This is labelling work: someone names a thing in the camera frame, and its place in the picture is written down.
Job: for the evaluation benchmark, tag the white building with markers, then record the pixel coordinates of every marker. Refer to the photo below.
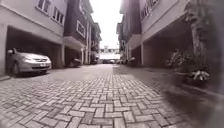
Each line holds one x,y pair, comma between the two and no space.
109,53

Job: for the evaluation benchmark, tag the grey brick paved road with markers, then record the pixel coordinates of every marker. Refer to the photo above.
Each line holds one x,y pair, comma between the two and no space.
100,96

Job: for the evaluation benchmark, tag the dark vehicle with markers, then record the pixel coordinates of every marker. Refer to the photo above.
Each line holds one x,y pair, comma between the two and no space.
75,62

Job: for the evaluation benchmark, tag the dark brick building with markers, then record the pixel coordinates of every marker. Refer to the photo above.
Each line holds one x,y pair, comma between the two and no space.
78,30

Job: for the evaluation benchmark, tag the pale building with carport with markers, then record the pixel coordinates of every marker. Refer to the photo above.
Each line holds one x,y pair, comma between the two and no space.
166,23

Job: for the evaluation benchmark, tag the potted plants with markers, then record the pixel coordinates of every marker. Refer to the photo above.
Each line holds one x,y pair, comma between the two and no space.
190,66

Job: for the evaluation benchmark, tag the silver car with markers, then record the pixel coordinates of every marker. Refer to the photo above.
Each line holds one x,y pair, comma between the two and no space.
28,61

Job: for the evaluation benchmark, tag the pale building with garage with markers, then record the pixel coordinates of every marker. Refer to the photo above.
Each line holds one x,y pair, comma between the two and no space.
26,20

